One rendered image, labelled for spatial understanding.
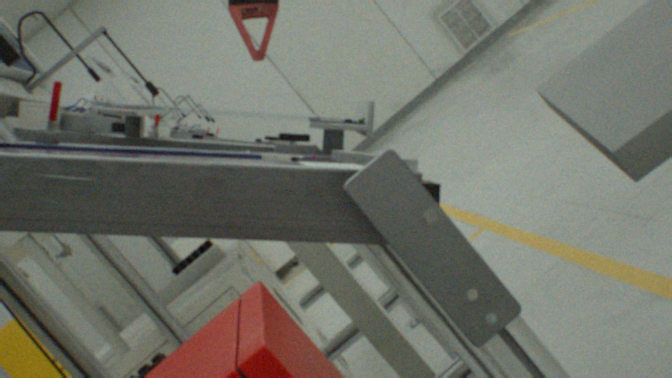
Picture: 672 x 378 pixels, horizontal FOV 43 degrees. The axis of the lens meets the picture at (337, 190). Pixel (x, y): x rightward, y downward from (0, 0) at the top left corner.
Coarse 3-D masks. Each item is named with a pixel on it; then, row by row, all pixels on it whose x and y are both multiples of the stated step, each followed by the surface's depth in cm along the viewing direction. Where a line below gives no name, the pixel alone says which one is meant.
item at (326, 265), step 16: (304, 256) 168; (320, 256) 168; (336, 256) 169; (320, 272) 169; (336, 272) 169; (352, 272) 173; (336, 288) 169; (352, 288) 169; (352, 304) 170; (368, 304) 170; (352, 320) 170; (368, 320) 170; (384, 320) 170; (368, 336) 170; (384, 336) 171; (400, 336) 171; (384, 352) 171; (400, 352) 171; (416, 352) 171; (400, 368) 171; (416, 368) 172; (432, 368) 174
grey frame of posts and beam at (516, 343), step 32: (0, 256) 138; (384, 256) 143; (0, 288) 137; (32, 288) 140; (416, 288) 144; (32, 320) 137; (448, 320) 144; (512, 320) 69; (64, 352) 139; (480, 352) 145; (512, 352) 69; (544, 352) 69
